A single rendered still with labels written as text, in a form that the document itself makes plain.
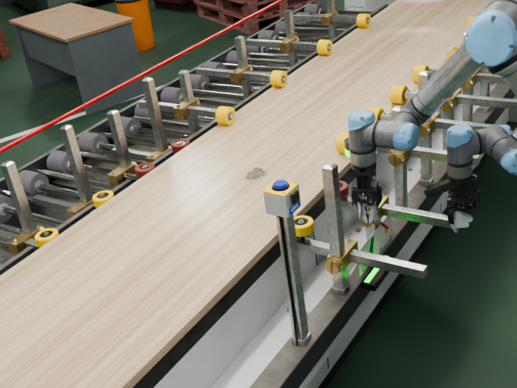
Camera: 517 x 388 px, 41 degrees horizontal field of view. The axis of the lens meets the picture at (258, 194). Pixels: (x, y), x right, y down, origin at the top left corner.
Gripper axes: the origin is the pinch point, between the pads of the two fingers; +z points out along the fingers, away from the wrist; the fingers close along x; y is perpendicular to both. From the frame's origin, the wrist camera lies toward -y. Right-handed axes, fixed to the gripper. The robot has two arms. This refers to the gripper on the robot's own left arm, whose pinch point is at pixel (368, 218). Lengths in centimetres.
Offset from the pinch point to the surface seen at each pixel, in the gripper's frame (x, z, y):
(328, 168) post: -9.7, -19.8, 4.8
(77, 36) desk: -265, 28, -325
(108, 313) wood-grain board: -69, 5, 43
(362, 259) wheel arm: -2.2, 13.1, 3.3
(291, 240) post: -17.3, -11.0, 29.2
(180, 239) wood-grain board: -60, 5, 5
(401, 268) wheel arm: 9.9, 12.8, 7.7
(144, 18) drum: -279, 61, -495
